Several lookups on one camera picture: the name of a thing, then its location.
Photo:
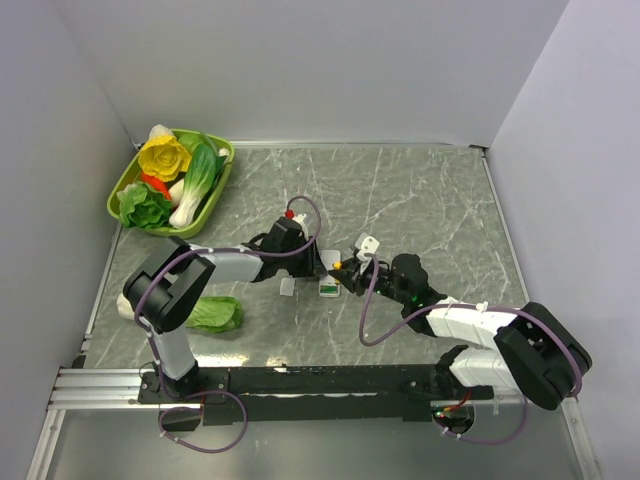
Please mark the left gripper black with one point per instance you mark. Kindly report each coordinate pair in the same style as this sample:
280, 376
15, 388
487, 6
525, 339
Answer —
313, 266

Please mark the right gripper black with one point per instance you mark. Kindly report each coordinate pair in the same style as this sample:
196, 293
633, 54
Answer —
351, 275

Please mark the white remote control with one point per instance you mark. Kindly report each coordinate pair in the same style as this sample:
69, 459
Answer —
328, 257

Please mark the grey battery cover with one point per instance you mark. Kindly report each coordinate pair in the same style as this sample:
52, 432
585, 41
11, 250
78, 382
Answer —
287, 287

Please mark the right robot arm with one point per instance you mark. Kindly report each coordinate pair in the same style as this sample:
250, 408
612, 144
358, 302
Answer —
525, 349

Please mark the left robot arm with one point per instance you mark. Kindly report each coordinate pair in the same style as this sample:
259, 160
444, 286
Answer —
164, 290

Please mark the loose green cabbage leaf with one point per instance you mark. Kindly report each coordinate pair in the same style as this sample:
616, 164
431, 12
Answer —
216, 314

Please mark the toy bok choy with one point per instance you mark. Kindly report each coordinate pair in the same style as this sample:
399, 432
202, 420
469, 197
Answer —
198, 181

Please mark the red toy pepper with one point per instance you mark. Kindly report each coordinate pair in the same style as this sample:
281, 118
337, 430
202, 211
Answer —
155, 184

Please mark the green toy lettuce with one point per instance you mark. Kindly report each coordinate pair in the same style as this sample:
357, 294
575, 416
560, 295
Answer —
142, 207

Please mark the yellow toy cabbage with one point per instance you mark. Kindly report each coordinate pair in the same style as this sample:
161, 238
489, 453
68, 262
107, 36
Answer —
164, 158

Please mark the green plastic basket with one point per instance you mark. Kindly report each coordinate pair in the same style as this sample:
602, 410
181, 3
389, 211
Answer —
173, 183

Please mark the white toy vegetable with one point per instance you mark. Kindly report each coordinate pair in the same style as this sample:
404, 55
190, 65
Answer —
159, 131

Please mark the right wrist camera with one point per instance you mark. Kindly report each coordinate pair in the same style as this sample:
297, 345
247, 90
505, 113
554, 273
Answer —
366, 245

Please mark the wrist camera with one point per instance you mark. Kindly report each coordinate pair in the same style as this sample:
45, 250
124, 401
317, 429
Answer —
366, 245
300, 218

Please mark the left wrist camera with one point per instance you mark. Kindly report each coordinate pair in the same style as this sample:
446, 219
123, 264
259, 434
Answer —
300, 218

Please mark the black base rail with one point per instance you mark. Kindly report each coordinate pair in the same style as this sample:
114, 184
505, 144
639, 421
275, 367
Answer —
301, 393

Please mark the aluminium frame rail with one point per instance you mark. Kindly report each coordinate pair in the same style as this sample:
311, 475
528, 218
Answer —
95, 389

